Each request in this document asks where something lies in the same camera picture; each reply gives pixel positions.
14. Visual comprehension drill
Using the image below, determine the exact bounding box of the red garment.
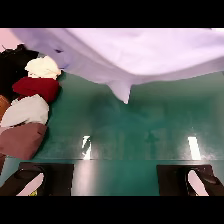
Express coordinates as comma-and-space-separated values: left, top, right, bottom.
12, 76, 61, 105

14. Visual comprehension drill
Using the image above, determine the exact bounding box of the orange brown garment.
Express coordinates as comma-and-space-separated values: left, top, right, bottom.
0, 94, 11, 122

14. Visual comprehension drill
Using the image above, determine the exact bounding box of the pale grey garment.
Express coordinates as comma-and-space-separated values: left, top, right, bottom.
0, 94, 51, 129

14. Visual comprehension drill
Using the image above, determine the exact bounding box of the light blue shirt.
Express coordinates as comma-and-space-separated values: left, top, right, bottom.
9, 27, 224, 105

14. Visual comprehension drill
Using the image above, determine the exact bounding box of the mauve brown garment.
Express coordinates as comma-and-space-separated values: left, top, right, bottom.
0, 122, 49, 161

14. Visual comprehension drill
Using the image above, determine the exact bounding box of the black garment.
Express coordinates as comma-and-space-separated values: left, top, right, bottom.
0, 43, 40, 102

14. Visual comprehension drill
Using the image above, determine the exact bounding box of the cream garment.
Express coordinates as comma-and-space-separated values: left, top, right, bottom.
24, 55, 63, 81

